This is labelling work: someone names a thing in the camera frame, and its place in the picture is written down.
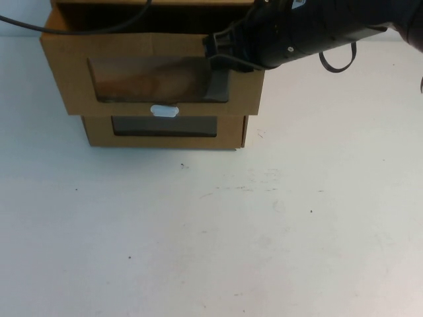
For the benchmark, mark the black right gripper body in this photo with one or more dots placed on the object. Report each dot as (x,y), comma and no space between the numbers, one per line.
(254,29)

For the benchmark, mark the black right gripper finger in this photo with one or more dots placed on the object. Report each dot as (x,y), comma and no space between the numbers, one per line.
(218,86)
(218,43)

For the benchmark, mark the brown cardboard drawer with window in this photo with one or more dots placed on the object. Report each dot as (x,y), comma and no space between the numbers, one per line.
(125,43)
(99,132)

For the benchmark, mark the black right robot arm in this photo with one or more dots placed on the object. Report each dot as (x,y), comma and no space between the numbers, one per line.
(330,26)

